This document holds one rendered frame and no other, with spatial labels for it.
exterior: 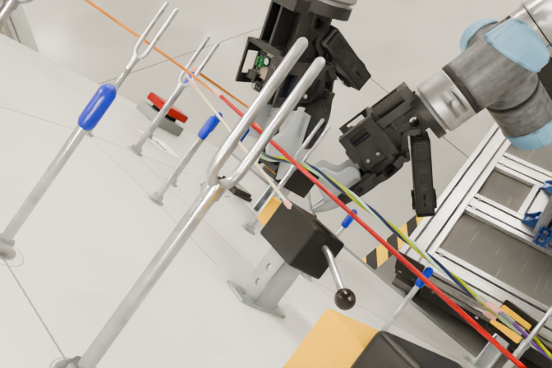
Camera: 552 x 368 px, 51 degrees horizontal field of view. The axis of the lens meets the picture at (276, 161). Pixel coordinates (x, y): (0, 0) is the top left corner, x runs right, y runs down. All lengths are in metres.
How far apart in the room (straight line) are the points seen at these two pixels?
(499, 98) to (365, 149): 0.18
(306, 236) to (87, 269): 0.15
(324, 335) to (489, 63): 0.62
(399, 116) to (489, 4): 2.81
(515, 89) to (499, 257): 1.19
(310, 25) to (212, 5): 2.74
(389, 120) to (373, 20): 2.49
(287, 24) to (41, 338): 0.45
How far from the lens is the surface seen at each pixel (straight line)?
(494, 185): 2.12
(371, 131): 0.75
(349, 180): 0.78
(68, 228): 0.33
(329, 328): 0.16
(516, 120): 0.82
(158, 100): 0.88
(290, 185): 0.71
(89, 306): 0.27
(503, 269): 1.90
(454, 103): 0.74
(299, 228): 0.39
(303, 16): 0.60
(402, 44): 3.07
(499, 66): 0.75
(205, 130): 0.47
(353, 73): 0.68
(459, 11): 3.43
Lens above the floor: 1.68
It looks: 45 degrees down
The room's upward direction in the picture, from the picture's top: straight up
